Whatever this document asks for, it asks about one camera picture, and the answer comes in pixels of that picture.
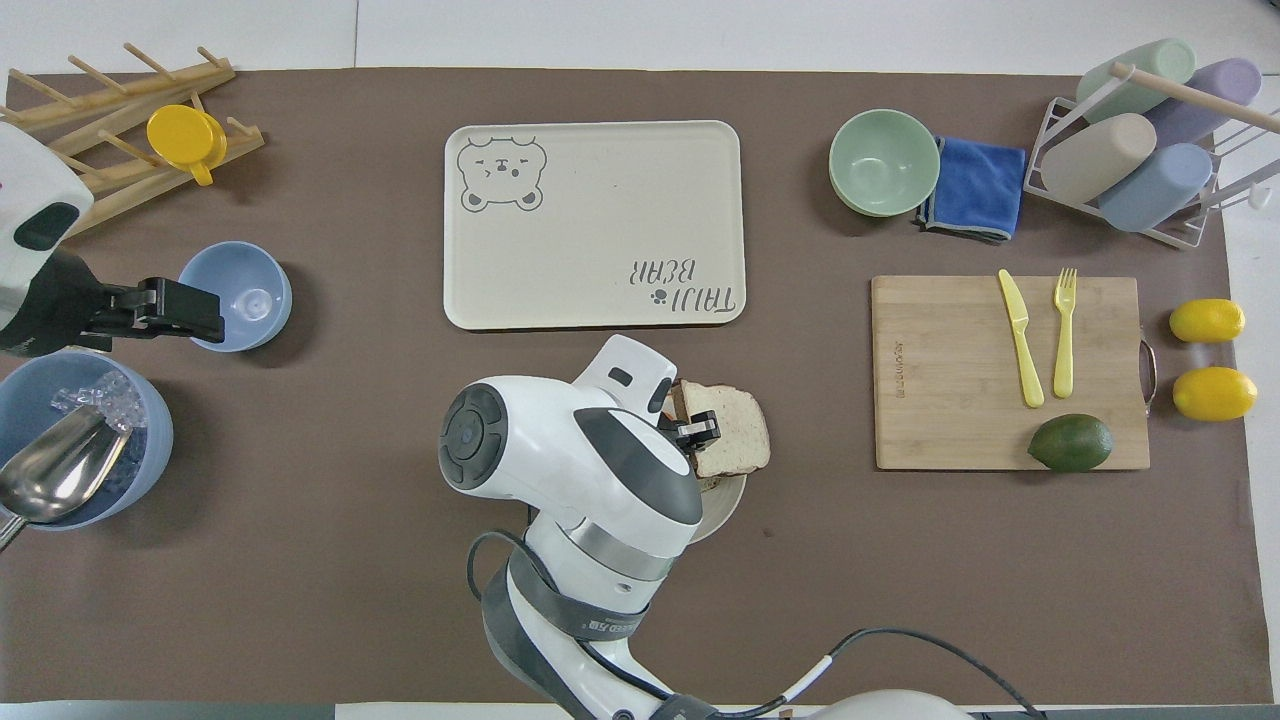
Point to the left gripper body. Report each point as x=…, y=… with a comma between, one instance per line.
x=45, y=305

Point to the bread slice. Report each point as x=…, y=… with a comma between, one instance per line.
x=738, y=432

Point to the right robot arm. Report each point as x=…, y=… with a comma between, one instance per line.
x=610, y=470

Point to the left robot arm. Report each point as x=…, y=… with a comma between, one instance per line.
x=35, y=170

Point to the cream round plate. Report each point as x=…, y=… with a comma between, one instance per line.
x=724, y=508

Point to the small blue bowl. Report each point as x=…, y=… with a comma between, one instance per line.
x=245, y=296

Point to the clear ice cubes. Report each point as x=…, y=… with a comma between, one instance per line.
x=118, y=398

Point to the large blue bowl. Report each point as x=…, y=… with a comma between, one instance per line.
x=145, y=445

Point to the yellow cup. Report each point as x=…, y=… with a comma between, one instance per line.
x=185, y=135

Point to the metal scoop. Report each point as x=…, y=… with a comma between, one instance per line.
x=55, y=470

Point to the wooden dish rack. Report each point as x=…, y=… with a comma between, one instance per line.
x=110, y=112

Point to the cream tray with bear print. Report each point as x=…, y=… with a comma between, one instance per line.
x=600, y=220

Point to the wooden cutting board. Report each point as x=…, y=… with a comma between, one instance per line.
x=950, y=380

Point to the green bowl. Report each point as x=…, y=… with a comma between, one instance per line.
x=884, y=162

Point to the yellow plastic knife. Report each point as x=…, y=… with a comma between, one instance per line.
x=1020, y=340

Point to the blue cloth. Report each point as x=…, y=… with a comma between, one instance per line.
x=980, y=188

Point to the green avocado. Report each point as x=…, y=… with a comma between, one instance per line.
x=1070, y=443

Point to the yellow plastic fork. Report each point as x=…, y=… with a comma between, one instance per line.
x=1064, y=345

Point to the beige cup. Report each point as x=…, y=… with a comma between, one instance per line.
x=1098, y=158

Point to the yellow lemon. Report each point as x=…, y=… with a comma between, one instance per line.
x=1215, y=393
x=1207, y=320

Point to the light blue cup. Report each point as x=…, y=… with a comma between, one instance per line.
x=1158, y=188

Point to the green cup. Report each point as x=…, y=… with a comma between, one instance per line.
x=1150, y=65

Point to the wooden rod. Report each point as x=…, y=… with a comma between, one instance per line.
x=1200, y=97

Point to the purple cup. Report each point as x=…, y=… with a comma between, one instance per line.
x=1215, y=95

